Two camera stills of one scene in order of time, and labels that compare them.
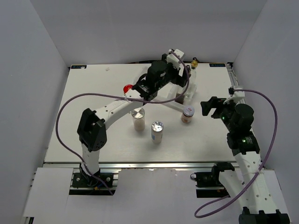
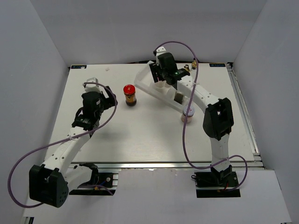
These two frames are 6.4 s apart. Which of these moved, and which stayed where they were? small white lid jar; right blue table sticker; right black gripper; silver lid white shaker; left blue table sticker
Moved: silver lid white shaker; right black gripper
Stayed: small white lid jar; right blue table sticker; left blue table sticker
